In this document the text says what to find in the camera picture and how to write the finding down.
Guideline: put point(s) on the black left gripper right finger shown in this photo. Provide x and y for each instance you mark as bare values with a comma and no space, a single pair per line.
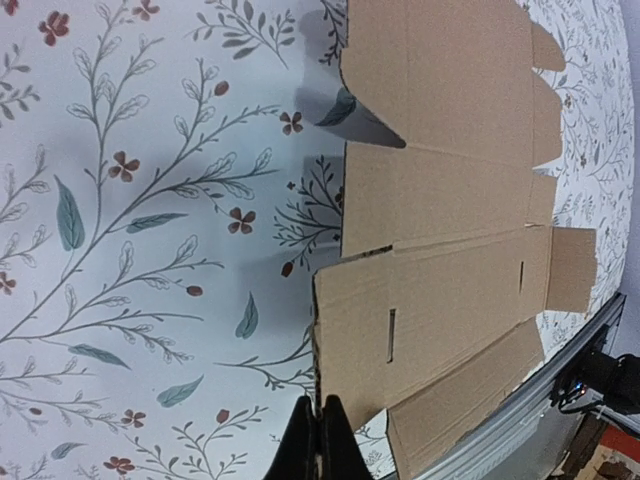
341,458

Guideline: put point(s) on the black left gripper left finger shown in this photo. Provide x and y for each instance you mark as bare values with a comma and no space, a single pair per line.
295,458

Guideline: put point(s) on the brown cardboard box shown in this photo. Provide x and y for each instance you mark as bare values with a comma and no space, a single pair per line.
448,250

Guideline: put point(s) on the aluminium front rail frame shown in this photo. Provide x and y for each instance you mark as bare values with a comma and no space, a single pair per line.
517,418

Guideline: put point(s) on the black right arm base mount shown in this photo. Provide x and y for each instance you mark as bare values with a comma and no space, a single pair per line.
595,382

